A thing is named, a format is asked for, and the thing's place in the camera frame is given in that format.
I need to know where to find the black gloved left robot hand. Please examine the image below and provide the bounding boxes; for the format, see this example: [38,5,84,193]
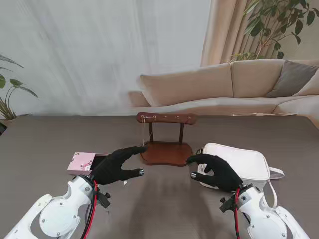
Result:
[92,146,148,185]

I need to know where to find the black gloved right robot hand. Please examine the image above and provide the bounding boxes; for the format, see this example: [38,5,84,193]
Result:
[186,153,243,193]

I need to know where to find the white leather handbag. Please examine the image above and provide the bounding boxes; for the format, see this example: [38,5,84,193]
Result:
[196,143,285,209]

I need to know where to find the pink floral box sleeve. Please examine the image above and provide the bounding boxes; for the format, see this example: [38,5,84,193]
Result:
[66,151,97,176]

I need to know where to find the thin silver chain necklace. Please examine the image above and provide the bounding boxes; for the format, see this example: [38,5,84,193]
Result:
[140,115,157,147]

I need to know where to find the brown wooden jewelry stand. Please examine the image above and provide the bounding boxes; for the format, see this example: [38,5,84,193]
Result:
[136,111,197,167]

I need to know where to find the beige plant pot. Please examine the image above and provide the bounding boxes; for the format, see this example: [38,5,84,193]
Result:
[0,118,17,128]

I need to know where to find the grey sofa cushion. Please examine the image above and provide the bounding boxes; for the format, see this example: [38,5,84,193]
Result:
[265,60,319,98]

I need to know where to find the white sheer curtain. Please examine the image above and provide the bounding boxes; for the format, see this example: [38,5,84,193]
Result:
[0,0,212,117]

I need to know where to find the beige sofa cushion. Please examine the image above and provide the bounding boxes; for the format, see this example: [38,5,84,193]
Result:
[293,74,319,97]

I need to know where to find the broad-leaf green houseplant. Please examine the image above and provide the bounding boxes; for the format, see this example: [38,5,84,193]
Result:
[0,54,38,120]

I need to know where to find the beige drape curtain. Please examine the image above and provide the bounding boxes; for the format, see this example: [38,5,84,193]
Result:
[200,0,319,67]

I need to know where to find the tall dark green leafy plant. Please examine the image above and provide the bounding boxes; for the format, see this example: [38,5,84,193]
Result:
[229,0,319,63]

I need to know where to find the red left arm cable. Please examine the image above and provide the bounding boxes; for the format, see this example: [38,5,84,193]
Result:
[83,180,99,239]

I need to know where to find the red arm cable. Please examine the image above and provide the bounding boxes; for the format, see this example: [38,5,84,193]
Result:
[83,180,99,239]
[233,188,244,239]

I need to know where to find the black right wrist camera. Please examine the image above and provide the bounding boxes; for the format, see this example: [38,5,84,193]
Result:
[219,196,237,213]

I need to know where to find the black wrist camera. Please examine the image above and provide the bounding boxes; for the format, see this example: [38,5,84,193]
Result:
[219,196,237,213]
[96,190,112,209]

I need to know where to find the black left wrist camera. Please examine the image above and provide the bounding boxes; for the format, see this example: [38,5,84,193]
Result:
[96,190,112,209]

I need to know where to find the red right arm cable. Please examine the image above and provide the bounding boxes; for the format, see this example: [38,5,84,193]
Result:
[233,188,244,239]

